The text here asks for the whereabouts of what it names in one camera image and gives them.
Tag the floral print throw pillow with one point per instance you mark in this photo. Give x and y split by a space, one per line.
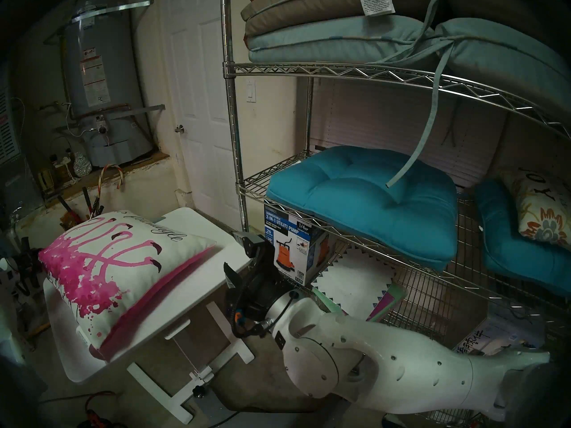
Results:
544 213

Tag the tan seat cushion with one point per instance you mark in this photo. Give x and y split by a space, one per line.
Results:
504 8
312 3

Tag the utility pump cardboard box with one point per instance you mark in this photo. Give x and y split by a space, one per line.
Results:
299 235

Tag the white panel door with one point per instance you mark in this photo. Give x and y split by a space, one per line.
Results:
196 97

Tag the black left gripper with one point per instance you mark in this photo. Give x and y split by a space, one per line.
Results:
26 271

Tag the grey furnace cabinet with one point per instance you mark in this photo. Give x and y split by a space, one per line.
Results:
9 133

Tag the light blue cushion with ties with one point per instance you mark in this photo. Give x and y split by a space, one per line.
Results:
499 57

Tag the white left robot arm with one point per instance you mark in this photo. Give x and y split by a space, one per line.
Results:
11 315

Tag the grey water heater tank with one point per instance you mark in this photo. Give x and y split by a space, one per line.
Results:
98 52

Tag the green paper folder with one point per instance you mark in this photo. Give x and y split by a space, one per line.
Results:
398 292

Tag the crumpled silver foil duct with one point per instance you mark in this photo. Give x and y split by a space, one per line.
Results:
82 165

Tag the pink flamingo throw cushion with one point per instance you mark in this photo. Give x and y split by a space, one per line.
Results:
125 262

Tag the printed box with Chinese characters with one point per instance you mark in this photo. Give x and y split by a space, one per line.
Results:
490 338

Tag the orange plastic bucket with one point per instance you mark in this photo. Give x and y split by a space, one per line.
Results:
71 220

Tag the light blue seat cushion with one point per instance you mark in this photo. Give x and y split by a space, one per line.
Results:
339 39

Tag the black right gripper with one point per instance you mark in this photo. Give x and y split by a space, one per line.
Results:
256 302

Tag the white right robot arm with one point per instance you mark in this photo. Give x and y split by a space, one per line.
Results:
379 360

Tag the white folding table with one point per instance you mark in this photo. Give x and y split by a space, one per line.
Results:
187 293

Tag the white paper with zigzag edge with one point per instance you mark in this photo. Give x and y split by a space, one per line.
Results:
357 275

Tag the purple paper sheet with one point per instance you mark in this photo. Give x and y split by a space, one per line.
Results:
383 306

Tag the white wall light switch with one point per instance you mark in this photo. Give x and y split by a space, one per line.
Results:
251 90

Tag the teal tufted seat cushion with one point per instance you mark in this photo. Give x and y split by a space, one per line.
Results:
513 253
357 199

